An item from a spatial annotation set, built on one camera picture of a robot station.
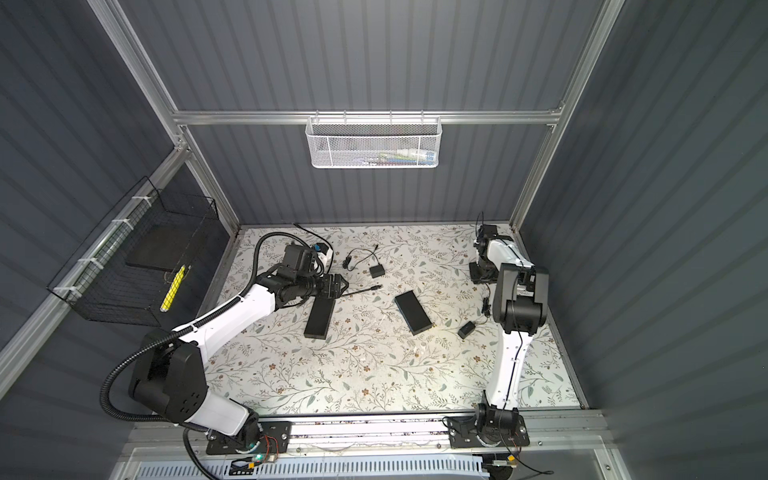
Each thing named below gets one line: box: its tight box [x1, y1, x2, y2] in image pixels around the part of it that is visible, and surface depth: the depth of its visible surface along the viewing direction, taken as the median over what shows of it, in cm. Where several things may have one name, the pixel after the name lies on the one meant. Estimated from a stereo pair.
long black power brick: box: [303, 297, 336, 340], surface depth 95 cm
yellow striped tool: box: [160, 265, 186, 313], surface depth 71 cm
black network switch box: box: [394, 290, 433, 336], surface depth 96 cm
